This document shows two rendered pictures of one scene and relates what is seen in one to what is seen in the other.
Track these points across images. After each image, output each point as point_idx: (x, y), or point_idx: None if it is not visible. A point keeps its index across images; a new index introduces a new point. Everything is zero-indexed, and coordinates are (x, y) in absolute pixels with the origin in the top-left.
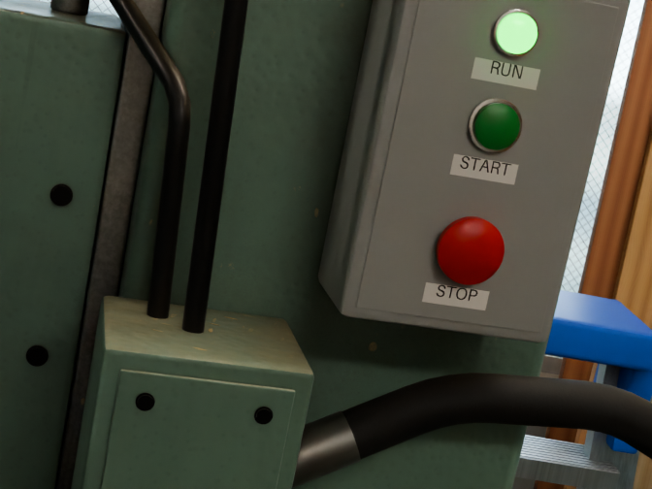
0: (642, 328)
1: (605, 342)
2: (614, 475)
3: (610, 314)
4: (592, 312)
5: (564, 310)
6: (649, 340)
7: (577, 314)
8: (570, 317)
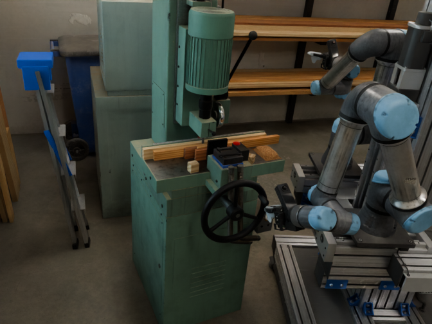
0: (47, 52)
1: (53, 58)
2: (54, 84)
3: (39, 53)
4: (40, 54)
5: (43, 56)
6: (53, 53)
7: (45, 56)
8: (49, 56)
